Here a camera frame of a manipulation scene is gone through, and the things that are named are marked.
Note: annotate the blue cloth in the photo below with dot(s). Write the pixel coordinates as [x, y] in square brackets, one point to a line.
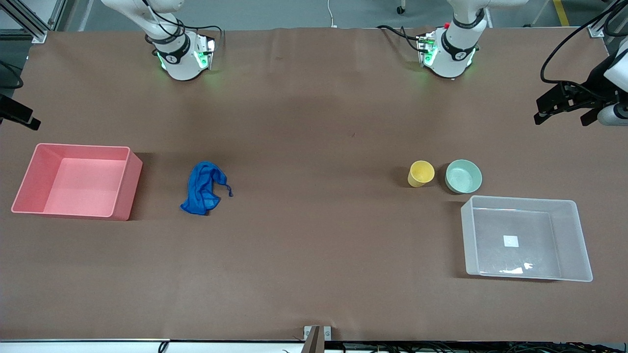
[201, 191]

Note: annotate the clear plastic bin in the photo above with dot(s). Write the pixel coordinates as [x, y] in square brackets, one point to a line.
[520, 230]

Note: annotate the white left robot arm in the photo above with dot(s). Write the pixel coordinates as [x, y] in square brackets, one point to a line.
[451, 59]

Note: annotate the black caster wheel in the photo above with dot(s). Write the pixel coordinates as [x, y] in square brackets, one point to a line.
[401, 9]

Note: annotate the pink plastic bin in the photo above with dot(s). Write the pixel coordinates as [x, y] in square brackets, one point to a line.
[78, 186]

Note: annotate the white label in bin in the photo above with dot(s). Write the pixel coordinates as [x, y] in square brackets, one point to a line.
[510, 240]

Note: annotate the aluminium frame profile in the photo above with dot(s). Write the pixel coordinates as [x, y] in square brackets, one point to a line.
[599, 27]
[29, 22]

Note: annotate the metal bracket with post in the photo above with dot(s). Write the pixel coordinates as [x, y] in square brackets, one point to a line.
[316, 338]

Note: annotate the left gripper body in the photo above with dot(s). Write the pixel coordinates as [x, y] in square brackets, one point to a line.
[591, 91]

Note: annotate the brown table cover sheet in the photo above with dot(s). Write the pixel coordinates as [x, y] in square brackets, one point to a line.
[314, 220]

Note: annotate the yellow cup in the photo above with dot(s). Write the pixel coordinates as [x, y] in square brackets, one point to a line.
[421, 174]

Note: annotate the pale green bowl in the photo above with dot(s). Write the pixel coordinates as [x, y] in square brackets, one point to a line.
[463, 176]

